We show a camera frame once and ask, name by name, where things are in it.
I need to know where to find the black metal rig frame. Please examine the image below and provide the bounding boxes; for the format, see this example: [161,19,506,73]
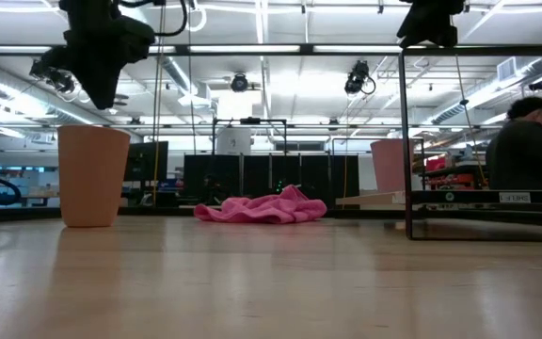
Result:
[0,43,402,57]

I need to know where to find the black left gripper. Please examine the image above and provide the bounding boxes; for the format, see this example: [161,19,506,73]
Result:
[57,0,157,111]

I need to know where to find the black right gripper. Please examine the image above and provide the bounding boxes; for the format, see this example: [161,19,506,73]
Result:
[396,0,466,49]

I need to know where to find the white cylindrical container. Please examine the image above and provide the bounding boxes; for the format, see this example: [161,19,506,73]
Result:
[215,126,253,156]

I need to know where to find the pink crumpled cloth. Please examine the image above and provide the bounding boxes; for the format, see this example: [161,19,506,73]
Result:
[193,184,328,225]

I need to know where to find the black hanging ceiling camera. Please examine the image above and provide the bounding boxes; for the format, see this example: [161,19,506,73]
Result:
[343,59,377,96]

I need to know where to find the orange plastic cup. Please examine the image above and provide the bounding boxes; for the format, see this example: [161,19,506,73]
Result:
[56,124,132,229]

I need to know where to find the black monitor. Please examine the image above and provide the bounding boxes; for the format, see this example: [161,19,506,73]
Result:
[123,140,170,183]

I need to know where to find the red tool chest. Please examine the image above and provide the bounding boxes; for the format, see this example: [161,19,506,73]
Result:
[423,156,489,191]

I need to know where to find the black partition panels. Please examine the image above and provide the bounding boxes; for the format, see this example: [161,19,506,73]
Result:
[183,153,361,209]

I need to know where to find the wooden shelf with black frame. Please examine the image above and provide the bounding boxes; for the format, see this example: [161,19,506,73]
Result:
[334,44,542,242]

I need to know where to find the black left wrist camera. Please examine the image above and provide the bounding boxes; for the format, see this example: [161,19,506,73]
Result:
[28,46,80,95]

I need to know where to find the person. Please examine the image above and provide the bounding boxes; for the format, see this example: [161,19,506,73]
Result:
[484,96,542,192]

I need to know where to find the pink plastic cup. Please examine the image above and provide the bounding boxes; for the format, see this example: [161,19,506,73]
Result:
[370,137,416,193]

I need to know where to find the round black ceiling fixture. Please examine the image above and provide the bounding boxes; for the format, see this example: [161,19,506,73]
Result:
[230,73,250,93]

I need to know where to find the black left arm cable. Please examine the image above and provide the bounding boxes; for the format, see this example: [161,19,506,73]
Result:
[119,0,190,39]

